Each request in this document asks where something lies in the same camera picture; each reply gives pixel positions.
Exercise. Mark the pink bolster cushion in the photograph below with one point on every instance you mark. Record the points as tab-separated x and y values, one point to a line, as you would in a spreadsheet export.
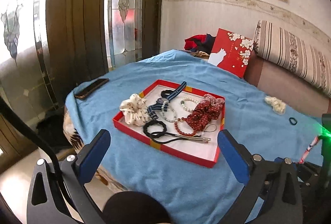
278	82

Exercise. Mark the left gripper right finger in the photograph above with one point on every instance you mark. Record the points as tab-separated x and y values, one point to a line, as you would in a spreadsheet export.
237	156

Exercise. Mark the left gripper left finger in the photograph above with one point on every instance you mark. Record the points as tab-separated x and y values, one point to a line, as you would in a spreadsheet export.
91	155

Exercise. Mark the blue striped strap watch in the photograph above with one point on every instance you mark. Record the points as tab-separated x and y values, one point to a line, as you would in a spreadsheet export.
163	102

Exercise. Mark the stained glass door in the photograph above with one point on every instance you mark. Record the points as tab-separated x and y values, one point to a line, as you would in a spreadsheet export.
122	25

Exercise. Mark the striped floral pillow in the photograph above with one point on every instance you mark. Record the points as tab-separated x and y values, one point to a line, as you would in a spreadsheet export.
279	46

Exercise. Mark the thin black elastic band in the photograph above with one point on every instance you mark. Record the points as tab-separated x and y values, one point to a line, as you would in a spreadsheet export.
156	131

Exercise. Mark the cream fluffy scrunchie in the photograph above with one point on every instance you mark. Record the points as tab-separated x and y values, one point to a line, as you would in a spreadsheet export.
278	106

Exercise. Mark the silver hair clip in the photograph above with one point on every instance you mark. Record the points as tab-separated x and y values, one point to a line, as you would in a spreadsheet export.
192	138

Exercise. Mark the red dotted scrunchie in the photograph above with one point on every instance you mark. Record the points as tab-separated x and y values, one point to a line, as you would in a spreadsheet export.
202	115

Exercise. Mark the white cherry print scrunchie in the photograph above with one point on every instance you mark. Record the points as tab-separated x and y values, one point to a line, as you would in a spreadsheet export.
135	110

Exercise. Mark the red floral box lid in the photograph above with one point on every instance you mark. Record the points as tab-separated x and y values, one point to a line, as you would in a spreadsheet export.
231	52

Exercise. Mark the red plaid scrunchie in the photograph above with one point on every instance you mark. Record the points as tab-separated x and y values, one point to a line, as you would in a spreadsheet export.
216	102

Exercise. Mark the red and navy clothes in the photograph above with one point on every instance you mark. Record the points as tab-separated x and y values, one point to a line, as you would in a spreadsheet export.
200	43

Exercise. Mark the black smartphone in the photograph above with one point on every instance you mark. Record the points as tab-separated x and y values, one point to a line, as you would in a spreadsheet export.
87	91

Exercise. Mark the red jewelry tray box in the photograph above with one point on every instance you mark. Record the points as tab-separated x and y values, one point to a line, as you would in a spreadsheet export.
203	154

